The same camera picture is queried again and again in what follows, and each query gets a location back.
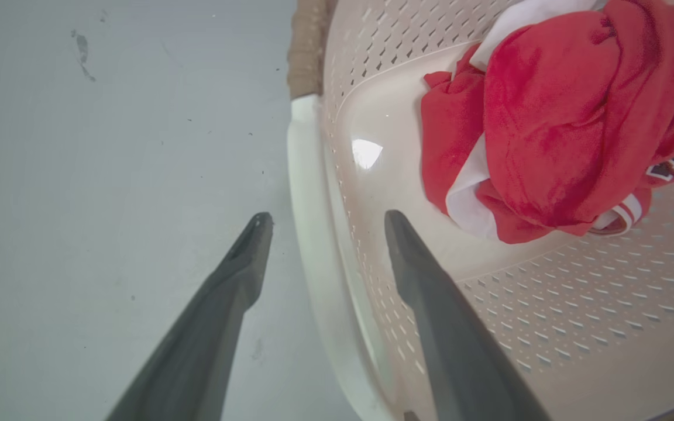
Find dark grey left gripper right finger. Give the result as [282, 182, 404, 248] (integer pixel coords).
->
[384, 209, 552, 421]

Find white perforated plastic laundry basket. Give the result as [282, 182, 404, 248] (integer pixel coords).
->
[287, 0, 674, 421]

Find red and white garment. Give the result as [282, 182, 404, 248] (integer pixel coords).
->
[421, 0, 674, 245]

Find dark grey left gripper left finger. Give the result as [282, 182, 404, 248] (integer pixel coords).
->
[105, 212, 274, 421]

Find tan rope basket handle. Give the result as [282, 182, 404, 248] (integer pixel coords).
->
[287, 0, 338, 100]

